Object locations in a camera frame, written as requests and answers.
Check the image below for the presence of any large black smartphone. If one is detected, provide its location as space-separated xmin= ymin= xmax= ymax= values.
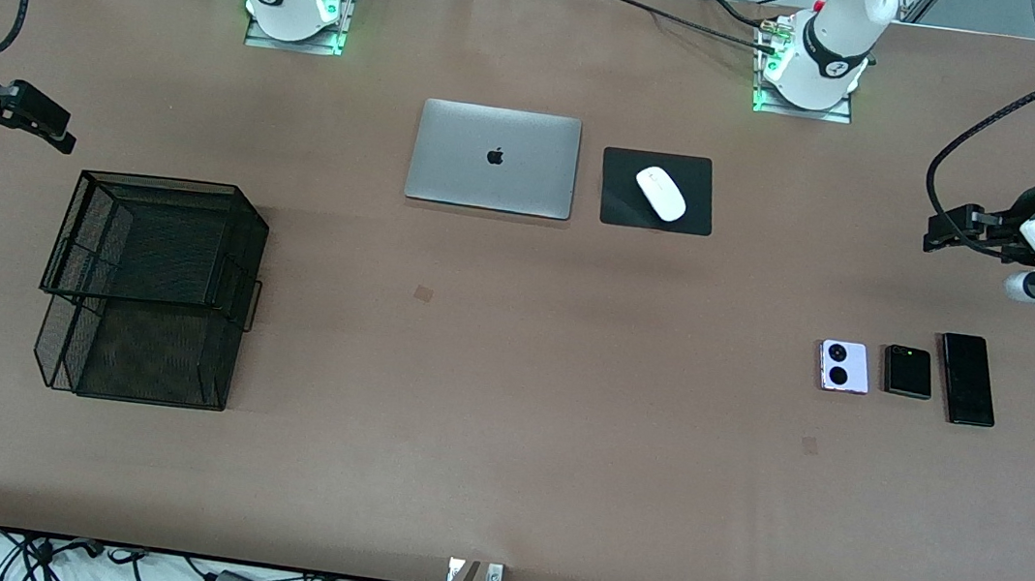
xmin=930 ymin=331 xmax=1006 ymax=430

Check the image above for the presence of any small black flip phone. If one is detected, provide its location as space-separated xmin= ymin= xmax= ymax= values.
xmin=878 ymin=342 xmax=938 ymax=402

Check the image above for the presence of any lilac flip phone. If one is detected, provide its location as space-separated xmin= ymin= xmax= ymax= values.
xmin=815 ymin=338 xmax=875 ymax=398

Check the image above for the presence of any black mesh two-tier tray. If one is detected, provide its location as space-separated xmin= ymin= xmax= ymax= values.
xmin=27 ymin=164 xmax=276 ymax=416

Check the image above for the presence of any white computer mouse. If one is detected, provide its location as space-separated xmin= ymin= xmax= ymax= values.
xmin=631 ymin=164 xmax=692 ymax=225

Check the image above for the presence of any black mouse pad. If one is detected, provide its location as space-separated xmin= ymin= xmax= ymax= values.
xmin=595 ymin=145 xmax=720 ymax=238

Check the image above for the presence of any silver closed laptop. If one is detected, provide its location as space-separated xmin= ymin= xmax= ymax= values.
xmin=403 ymin=97 xmax=585 ymax=223

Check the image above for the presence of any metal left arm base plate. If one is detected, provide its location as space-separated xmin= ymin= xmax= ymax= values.
xmin=750 ymin=12 xmax=864 ymax=126

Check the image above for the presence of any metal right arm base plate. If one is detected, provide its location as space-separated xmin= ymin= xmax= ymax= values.
xmin=243 ymin=0 xmax=358 ymax=58

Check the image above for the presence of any short black table cable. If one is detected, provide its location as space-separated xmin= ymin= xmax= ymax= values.
xmin=694 ymin=0 xmax=777 ymax=30

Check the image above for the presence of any long black table cable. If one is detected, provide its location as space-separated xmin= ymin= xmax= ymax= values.
xmin=557 ymin=0 xmax=785 ymax=56

